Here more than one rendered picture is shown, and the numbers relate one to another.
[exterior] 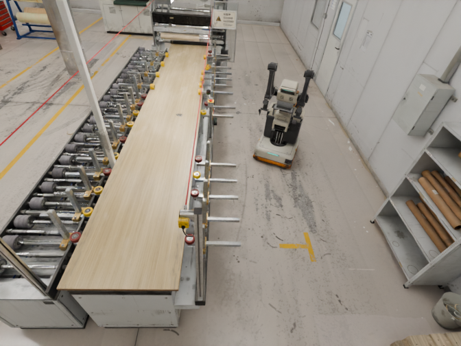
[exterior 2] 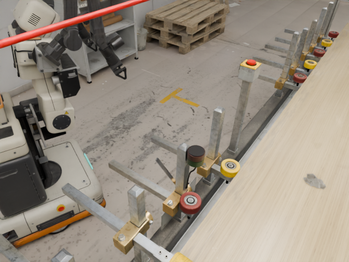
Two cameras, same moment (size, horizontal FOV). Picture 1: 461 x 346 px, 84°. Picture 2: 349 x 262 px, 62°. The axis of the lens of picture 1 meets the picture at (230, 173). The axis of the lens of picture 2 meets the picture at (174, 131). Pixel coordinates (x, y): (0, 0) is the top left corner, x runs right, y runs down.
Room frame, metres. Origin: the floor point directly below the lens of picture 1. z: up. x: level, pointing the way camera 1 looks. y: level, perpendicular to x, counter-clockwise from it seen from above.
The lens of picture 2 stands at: (3.94, 0.79, 1.76)
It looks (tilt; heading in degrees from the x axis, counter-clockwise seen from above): 39 degrees down; 219
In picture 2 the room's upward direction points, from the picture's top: 2 degrees clockwise
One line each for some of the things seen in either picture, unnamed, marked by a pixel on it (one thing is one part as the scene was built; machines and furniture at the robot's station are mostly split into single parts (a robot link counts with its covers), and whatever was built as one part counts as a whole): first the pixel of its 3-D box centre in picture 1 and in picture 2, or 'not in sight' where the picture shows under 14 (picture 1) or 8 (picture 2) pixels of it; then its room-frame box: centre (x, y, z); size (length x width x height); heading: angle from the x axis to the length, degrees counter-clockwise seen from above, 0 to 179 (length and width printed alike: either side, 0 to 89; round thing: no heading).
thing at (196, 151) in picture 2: not in sight; (193, 172); (3.34, 0.40, 1.00); 0.06 x 0.06 x 0.22; 5
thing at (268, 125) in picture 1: (283, 122); (10, 146); (3.56, -0.76, 0.59); 0.55 x 0.34 x 0.83; 72
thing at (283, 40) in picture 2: (215, 219); (299, 44); (1.40, 0.10, 0.82); 0.43 x 0.03 x 0.04; 95
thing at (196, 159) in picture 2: not in sight; (196, 153); (3.34, 0.40, 1.10); 0.06 x 0.06 x 0.02
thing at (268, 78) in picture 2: (216, 165); (267, 78); (2.14, 0.16, 0.82); 0.43 x 0.03 x 0.04; 95
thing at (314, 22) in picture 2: (205, 198); (305, 50); (1.60, 0.21, 0.87); 0.04 x 0.04 x 0.48; 5
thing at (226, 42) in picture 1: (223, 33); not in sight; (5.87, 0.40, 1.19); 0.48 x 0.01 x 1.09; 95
